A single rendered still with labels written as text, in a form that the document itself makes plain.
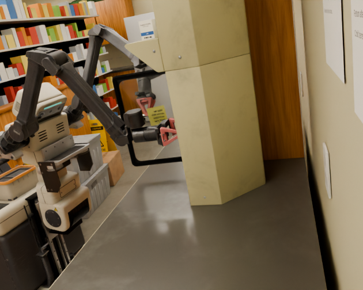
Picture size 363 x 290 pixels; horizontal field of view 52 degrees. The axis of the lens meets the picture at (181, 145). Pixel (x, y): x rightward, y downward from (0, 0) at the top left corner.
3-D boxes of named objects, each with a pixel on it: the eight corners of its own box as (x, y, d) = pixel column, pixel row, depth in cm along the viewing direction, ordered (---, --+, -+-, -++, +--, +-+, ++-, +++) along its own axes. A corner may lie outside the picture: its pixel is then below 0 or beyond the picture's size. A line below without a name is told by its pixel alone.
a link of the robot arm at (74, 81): (56, 57, 144) (38, 64, 135) (64, 48, 141) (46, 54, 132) (130, 139, 150) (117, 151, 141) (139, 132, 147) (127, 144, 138)
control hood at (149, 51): (188, 57, 143) (183, 31, 140) (165, 71, 114) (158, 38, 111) (160, 62, 146) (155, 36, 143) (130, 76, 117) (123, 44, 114)
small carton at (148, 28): (162, 36, 123) (158, 18, 122) (154, 38, 119) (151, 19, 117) (149, 38, 126) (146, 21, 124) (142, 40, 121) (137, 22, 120)
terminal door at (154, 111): (201, 159, 155) (184, 64, 143) (132, 167, 161) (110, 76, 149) (201, 159, 156) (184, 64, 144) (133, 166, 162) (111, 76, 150)
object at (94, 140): (109, 162, 381) (101, 132, 371) (80, 189, 327) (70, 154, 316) (74, 165, 393) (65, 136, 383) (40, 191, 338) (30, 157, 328)
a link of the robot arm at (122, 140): (126, 135, 149) (116, 144, 141) (118, 109, 144) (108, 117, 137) (152, 133, 144) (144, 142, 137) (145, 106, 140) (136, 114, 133)
